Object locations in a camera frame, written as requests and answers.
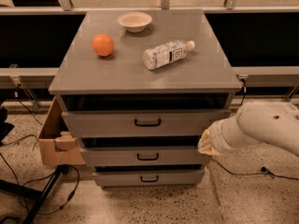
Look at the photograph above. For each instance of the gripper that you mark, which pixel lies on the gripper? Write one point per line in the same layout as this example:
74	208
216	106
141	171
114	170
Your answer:
217	138

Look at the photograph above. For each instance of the grey top drawer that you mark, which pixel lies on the grey top drawer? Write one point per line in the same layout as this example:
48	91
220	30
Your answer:
141	123

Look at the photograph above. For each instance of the grey drawer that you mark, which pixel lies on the grey drawer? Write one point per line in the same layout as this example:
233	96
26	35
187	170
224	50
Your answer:
148	178
141	123
143	156

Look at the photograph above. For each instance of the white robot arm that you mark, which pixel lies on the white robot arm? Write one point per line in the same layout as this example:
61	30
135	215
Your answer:
256	122

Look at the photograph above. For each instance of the grey bottom drawer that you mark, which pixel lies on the grey bottom drawer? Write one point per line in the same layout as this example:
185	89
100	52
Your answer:
148	178

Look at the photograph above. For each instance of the grey drawer cabinet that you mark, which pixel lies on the grey drawer cabinet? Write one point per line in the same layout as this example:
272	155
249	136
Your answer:
87	82

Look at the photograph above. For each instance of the grey middle drawer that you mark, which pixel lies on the grey middle drawer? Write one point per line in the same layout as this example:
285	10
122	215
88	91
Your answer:
143	156

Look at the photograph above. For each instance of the clear plastic water bottle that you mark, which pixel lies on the clear plastic water bottle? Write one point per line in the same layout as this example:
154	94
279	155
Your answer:
167	53

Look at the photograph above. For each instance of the white paper bowl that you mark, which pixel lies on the white paper bowl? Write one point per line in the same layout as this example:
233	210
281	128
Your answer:
134	22

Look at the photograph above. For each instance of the orange fruit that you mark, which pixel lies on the orange fruit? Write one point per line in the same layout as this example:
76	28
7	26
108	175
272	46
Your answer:
103	45

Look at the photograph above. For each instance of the brown cardboard box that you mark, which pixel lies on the brown cardboard box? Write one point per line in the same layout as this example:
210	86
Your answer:
57	146

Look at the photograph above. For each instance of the black tripod stand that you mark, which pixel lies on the black tripod stand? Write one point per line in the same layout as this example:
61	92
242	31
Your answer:
38	196

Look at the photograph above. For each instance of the metal railing frame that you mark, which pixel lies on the metal railing frame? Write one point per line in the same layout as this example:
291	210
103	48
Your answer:
259	38

